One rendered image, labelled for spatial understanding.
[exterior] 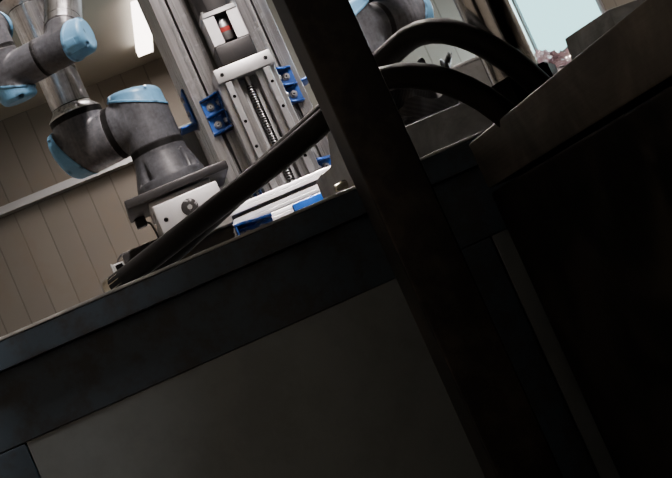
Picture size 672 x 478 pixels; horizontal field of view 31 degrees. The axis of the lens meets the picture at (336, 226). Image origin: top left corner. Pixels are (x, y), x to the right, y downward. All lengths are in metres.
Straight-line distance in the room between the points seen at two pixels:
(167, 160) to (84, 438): 1.10
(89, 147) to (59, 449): 1.16
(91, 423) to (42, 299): 8.20
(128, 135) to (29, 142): 7.34
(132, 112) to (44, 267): 7.21
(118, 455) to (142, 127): 1.15
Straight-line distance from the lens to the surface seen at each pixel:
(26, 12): 2.67
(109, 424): 1.52
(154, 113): 2.55
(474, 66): 1.86
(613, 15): 1.87
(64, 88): 2.63
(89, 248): 9.71
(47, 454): 1.53
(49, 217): 9.77
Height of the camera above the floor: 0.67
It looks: 4 degrees up
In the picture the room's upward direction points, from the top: 24 degrees counter-clockwise
